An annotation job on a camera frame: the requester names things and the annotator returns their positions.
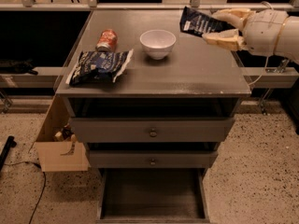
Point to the grey wooden drawer cabinet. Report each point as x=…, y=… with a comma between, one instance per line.
x=194, y=81

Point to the orange soda can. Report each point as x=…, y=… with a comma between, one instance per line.
x=107, y=41

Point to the dark blue rxbar wrapper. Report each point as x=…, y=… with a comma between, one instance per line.
x=196, y=23

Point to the black object on left ledge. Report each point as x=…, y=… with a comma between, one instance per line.
x=17, y=67

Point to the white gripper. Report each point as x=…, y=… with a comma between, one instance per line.
x=263, y=32

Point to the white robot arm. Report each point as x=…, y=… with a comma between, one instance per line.
x=289, y=39

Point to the grey middle drawer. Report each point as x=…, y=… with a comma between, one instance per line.
x=151, y=159

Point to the cardboard box with items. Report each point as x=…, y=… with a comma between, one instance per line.
x=59, y=152

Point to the blue white chip bag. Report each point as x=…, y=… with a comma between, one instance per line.
x=98, y=65

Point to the white ceramic bowl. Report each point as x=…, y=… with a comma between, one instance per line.
x=157, y=43

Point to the grey top drawer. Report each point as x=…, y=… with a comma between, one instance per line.
x=97, y=130

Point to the black bar on floor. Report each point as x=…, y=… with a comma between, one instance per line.
x=10, y=143

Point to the grey open bottom drawer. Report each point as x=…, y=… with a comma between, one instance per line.
x=152, y=196

